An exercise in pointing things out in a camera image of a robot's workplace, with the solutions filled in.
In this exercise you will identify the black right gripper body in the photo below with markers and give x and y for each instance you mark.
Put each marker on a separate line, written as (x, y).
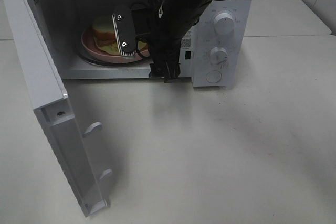
(153, 27)

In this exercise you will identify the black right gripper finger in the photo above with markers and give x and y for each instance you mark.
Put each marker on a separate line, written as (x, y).
(167, 70)

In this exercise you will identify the round white door button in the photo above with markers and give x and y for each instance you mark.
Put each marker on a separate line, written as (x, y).
(214, 76)

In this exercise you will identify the white timer knob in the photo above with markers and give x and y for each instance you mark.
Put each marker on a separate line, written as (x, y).
(218, 55)

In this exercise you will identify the toast sandwich with cheese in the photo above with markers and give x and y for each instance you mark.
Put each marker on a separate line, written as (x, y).
(104, 35)

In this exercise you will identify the pink round plate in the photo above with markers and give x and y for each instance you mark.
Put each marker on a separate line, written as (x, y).
(87, 40)

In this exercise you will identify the white microwave door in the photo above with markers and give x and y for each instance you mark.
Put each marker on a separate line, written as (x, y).
(78, 148)

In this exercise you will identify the glass microwave turntable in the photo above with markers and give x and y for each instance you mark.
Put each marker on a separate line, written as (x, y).
(86, 60)

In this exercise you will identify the upper white power knob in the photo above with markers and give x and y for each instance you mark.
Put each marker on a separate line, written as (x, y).
(224, 23)

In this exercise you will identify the white microwave oven body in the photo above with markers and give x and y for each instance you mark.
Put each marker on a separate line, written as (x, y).
(67, 19)

